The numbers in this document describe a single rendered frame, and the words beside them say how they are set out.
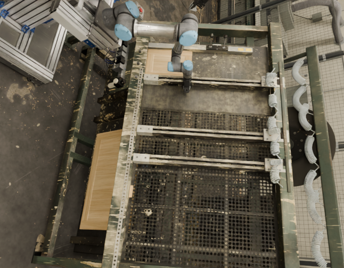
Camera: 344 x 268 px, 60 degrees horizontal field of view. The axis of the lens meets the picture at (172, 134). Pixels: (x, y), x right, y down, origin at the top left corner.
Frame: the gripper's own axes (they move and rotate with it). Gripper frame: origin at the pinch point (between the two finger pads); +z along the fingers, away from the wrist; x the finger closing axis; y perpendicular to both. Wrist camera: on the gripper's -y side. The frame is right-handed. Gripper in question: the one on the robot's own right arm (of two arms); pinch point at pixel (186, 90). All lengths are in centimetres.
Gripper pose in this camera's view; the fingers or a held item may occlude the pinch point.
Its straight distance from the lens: 258.6
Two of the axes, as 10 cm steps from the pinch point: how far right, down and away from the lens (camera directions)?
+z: 0.2, 4.0, 9.2
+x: -10.0, -0.7, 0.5
